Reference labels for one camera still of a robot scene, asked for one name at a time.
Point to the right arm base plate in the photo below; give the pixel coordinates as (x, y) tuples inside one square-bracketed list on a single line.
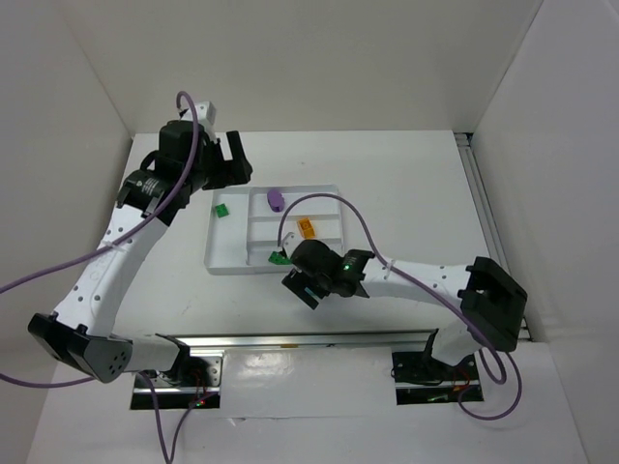
[(425, 381)]

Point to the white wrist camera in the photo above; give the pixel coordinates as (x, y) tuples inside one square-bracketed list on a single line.
[(206, 113), (290, 242)]

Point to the white compartment tray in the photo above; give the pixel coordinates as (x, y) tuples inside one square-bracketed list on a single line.
[(241, 242)]

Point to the aluminium side rail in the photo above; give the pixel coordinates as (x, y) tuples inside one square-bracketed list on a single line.
[(493, 227)]

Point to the aluminium front rail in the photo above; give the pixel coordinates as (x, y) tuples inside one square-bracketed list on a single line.
[(287, 340)]

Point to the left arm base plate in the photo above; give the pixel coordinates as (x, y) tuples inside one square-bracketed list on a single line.
[(200, 383)]

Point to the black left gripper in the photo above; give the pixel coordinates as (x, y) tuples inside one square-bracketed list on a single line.
[(224, 161)]

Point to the yellow lego brick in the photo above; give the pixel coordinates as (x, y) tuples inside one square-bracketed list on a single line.
[(306, 228)]

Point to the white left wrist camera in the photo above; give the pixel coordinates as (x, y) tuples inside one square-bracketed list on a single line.
[(206, 113)]

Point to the green 2x2 lego brick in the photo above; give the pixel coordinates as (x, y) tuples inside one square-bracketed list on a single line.
[(221, 211)]

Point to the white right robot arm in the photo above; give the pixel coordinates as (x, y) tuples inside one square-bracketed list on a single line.
[(365, 274)]

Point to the green 2x4 lego brick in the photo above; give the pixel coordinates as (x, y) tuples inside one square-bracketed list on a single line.
[(279, 258)]

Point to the teal rounded lego brick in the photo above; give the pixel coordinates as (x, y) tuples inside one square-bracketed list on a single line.
[(309, 292)]

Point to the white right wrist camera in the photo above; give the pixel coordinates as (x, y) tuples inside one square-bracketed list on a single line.
[(290, 242)]

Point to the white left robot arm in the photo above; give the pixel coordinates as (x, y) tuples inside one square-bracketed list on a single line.
[(79, 331)]

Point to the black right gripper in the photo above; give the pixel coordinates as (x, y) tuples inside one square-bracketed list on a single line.
[(300, 285)]

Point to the purple oval lego brick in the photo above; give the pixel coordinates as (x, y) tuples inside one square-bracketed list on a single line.
[(275, 200)]

